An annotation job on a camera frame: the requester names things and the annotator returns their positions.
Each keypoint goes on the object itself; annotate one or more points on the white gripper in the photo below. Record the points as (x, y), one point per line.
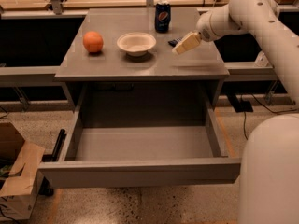
(207, 29)

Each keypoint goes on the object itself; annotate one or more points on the dark blue rxbar wrapper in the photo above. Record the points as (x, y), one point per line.
(174, 41)

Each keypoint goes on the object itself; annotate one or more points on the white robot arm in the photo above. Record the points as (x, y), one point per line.
(269, 172)

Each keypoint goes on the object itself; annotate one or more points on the grey cabinet with top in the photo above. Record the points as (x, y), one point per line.
(133, 78)

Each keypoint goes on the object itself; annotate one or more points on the open grey top drawer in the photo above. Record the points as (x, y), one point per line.
(142, 138)

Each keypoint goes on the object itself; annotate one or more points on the black bar beside drawer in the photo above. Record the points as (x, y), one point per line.
(57, 148)

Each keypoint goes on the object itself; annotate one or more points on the blue pepsi can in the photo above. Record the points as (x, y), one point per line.
(162, 16)

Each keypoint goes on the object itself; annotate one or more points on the white paper bowl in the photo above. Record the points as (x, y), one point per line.
(136, 44)

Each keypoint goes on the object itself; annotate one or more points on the clear sanitizer pump bottle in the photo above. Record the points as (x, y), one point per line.
(261, 60)

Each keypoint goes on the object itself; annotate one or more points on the black foot plate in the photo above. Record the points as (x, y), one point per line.
(239, 105)

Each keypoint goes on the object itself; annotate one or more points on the orange fruit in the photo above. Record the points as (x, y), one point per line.
(93, 42)

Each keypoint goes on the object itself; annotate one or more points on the brown cardboard box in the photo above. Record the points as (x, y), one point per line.
(21, 182)

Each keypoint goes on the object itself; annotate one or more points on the grey metal rail frame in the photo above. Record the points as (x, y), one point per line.
(38, 9)

